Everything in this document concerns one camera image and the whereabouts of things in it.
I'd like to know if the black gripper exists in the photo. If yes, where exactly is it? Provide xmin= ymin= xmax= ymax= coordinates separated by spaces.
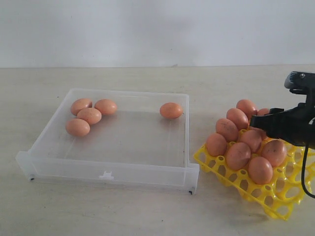
xmin=250 ymin=103 xmax=315 ymax=149

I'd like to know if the brown egg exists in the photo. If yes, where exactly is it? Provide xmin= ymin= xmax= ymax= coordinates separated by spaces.
xmin=261 ymin=140 xmax=287 ymax=167
xmin=94 ymin=99 xmax=117 ymax=115
xmin=236 ymin=99 xmax=258 ymax=119
xmin=226 ymin=108 xmax=249 ymax=130
xmin=216 ymin=118 xmax=239 ymax=142
xmin=205 ymin=133 xmax=227 ymax=156
xmin=65 ymin=118 xmax=90 ymax=137
xmin=239 ymin=130 xmax=262 ymax=153
xmin=250 ymin=126 xmax=267 ymax=141
xmin=248 ymin=156 xmax=273 ymax=185
xmin=225 ymin=143 xmax=251 ymax=171
xmin=159 ymin=102 xmax=183 ymax=119
xmin=70 ymin=98 xmax=93 ymax=116
xmin=257 ymin=108 xmax=270 ymax=116

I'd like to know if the yellow plastic egg tray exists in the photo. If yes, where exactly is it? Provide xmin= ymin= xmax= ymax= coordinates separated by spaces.
xmin=193 ymin=118 xmax=315 ymax=221

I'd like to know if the clear plastic drawer bin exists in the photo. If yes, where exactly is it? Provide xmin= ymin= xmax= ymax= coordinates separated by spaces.
xmin=16 ymin=88 xmax=200 ymax=194

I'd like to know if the brown egg second row left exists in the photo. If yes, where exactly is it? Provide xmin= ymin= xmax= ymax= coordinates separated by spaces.
xmin=77 ymin=108 xmax=102 ymax=125

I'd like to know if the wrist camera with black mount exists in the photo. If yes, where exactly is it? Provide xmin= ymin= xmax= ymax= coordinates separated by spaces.
xmin=284 ymin=71 xmax=315 ymax=104

